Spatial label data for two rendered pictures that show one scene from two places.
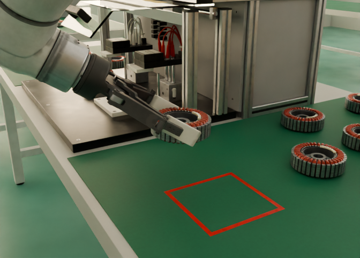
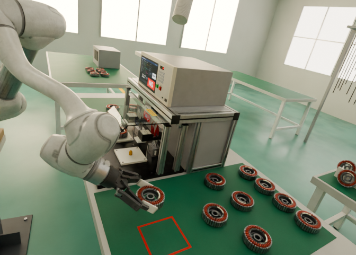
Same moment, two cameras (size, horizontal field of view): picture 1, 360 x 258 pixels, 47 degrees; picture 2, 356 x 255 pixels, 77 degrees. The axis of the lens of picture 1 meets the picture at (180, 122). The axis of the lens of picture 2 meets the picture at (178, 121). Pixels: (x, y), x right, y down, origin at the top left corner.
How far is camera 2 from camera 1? 0.34 m
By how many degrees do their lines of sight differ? 3
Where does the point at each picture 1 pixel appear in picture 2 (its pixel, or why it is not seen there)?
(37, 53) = (83, 172)
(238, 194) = (172, 233)
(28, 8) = (81, 161)
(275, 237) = not seen: outside the picture
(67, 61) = (97, 175)
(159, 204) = (133, 235)
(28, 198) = not seen: hidden behind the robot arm
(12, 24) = (72, 164)
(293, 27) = (219, 132)
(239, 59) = (188, 146)
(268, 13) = (207, 126)
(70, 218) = not seen: hidden behind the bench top
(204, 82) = (171, 147)
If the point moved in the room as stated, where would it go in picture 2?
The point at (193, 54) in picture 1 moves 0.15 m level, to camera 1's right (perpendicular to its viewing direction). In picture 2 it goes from (165, 145) to (195, 149)
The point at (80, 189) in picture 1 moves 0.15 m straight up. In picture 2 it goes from (96, 218) to (97, 188)
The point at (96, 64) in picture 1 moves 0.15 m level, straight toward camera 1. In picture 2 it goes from (112, 174) to (107, 208)
